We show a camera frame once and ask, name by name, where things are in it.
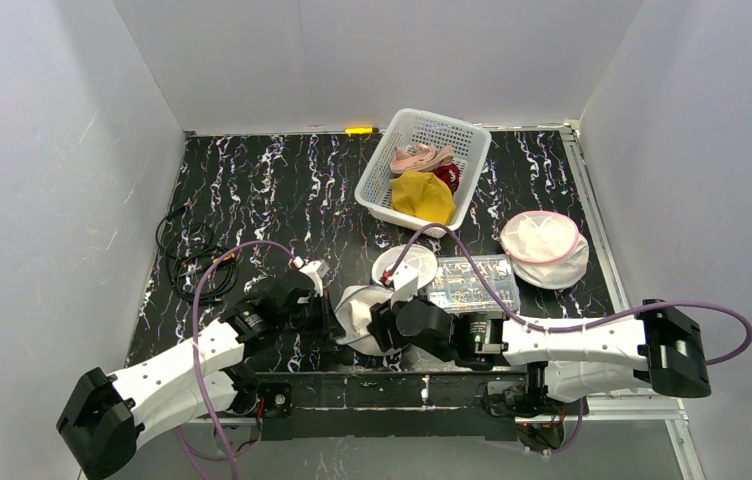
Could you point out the yellow orange marker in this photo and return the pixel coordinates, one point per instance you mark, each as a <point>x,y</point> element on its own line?
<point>361,130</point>

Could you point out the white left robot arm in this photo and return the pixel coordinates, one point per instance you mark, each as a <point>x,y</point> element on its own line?
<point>108,417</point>

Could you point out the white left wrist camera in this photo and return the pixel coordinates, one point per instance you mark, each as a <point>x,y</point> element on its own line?
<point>317,271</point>

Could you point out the clear plastic compartment box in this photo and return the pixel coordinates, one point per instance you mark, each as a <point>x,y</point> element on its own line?
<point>458,290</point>

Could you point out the beige pink bra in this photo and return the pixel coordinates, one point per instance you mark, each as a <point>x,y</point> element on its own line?
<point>425,158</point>

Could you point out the aluminium rail frame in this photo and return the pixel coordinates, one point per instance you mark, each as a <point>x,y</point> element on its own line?
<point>623,405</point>

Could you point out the white mesh bag blue trim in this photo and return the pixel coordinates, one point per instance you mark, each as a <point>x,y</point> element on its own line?
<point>353,310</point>

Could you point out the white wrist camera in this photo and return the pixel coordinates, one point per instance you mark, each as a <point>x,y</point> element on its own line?
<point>317,271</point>
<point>406,280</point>

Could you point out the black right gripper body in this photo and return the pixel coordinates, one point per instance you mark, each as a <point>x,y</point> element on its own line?
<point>379,324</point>

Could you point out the black base frame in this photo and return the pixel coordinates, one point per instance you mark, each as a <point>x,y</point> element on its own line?
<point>497,406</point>

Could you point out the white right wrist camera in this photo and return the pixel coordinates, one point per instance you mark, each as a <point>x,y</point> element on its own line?
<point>406,280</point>

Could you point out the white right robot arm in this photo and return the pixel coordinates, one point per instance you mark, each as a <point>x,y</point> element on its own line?
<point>660,348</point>

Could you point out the yellow bra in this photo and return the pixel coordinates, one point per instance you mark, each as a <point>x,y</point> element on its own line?
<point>423,196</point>

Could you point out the white mesh bag pink trim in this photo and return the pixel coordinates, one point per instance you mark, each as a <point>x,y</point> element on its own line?
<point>546,249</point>

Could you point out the dark red bra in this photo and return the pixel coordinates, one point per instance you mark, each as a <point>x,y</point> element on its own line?
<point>449,174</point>

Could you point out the white plastic basket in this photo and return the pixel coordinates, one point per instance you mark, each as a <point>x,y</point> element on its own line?
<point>408,128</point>

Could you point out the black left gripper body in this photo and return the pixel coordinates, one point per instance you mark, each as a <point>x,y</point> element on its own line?
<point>333,317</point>

